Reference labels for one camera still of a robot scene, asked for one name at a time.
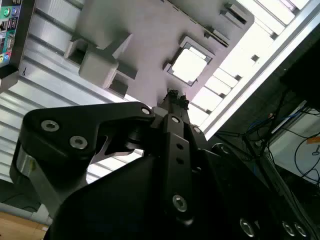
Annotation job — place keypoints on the silver topped CPU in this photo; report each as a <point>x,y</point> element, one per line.
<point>189,65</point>

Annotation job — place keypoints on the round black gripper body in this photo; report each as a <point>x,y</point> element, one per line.
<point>120,205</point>

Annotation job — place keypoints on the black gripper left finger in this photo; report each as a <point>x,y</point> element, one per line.
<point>62,130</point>

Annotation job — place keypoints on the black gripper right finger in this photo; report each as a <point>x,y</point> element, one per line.
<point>197,140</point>

